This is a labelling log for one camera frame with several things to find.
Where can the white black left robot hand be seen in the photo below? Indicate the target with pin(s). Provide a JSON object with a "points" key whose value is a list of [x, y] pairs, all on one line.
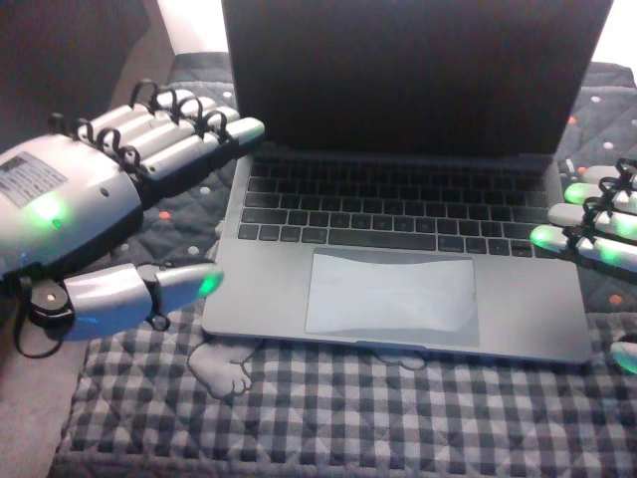
{"points": [[60, 199]]}

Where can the grey checked bear quilt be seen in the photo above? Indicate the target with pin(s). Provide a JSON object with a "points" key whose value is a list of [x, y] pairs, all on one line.
{"points": [[348, 423]]}

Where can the silver grey laptop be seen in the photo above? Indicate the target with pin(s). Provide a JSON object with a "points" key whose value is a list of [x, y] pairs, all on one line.
{"points": [[398, 299]]}

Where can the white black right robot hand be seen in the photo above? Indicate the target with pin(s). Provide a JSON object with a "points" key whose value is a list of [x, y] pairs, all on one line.
{"points": [[607, 224]]}

